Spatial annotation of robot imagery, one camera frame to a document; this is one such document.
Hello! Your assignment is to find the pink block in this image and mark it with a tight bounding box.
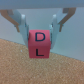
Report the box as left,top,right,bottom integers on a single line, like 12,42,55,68
27,29,53,59

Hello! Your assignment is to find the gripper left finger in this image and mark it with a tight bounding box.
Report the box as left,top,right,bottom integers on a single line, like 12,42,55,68
0,8,32,45

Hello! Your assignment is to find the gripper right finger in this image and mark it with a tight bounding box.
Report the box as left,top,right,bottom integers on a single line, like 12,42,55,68
48,7,77,44

